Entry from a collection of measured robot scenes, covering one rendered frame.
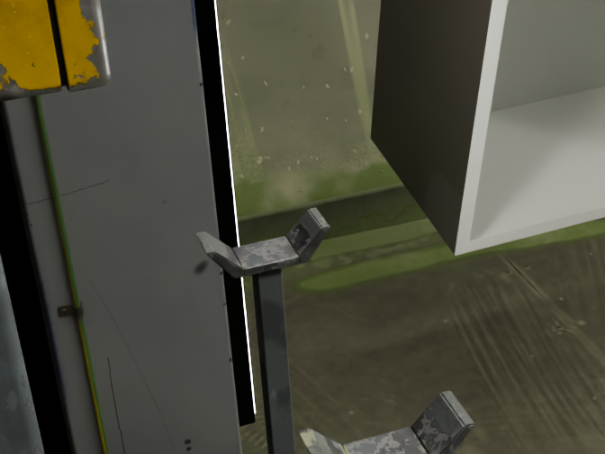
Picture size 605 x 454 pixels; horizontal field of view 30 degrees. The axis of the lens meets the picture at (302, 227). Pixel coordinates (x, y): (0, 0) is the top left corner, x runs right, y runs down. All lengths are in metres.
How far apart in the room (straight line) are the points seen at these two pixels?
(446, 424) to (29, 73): 0.25
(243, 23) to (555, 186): 0.97
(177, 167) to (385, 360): 1.34
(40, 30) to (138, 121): 0.61
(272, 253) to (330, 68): 2.06
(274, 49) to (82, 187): 1.69
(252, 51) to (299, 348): 0.74
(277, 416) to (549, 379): 1.59
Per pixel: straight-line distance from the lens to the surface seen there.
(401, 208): 2.77
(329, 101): 2.73
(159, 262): 1.12
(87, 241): 1.09
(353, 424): 2.20
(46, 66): 0.45
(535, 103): 2.29
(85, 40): 0.45
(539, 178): 2.10
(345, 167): 2.71
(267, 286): 0.71
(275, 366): 0.74
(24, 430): 0.57
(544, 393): 2.29
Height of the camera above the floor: 1.46
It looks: 30 degrees down
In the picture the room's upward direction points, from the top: 4 degrees counter-clockwise
